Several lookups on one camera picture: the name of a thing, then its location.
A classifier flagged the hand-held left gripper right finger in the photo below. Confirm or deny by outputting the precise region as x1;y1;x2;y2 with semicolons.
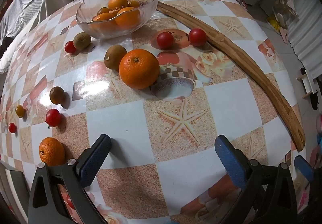
215;135;300;224

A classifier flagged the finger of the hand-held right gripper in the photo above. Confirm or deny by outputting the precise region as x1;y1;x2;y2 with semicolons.
294;155;315;186

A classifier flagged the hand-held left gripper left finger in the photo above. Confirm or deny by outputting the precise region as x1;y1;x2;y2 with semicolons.
27;134;112;224

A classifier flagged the medium orange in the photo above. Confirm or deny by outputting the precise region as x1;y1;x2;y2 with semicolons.
39;137;66;166

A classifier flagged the checkered printed tablecloth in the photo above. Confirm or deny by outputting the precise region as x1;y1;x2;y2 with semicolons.
0;0;309;224

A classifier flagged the dark greenish cherry tomato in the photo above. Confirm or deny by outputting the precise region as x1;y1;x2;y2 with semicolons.
49;86;65;104

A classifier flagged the small wooden stool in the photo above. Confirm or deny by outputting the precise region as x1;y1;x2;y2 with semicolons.
297;68;319;99

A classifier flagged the large orange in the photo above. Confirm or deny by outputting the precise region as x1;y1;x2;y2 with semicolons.
119;49;160;89

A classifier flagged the brown kiwi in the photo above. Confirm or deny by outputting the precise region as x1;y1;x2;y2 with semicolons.
73;32;91;50
104;45;128;71

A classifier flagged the long wooden stick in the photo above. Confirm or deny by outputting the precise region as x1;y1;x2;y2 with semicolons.
156;1;305;152

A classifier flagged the yellow plastic item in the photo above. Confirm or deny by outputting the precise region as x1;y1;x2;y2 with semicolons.
267;16;281;31

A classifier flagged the pile of small oranges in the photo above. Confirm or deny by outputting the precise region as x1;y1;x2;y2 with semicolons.
91;0;141;33

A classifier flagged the grey striped bedding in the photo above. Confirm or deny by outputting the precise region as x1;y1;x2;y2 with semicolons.
0;0;76;74

